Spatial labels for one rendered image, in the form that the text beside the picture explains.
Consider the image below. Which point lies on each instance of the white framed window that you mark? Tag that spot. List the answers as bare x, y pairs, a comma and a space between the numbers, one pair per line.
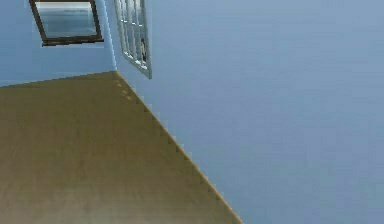
133, 33

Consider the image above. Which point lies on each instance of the dark framed wall picture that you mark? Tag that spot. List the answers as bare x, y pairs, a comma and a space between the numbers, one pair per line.
66, 20

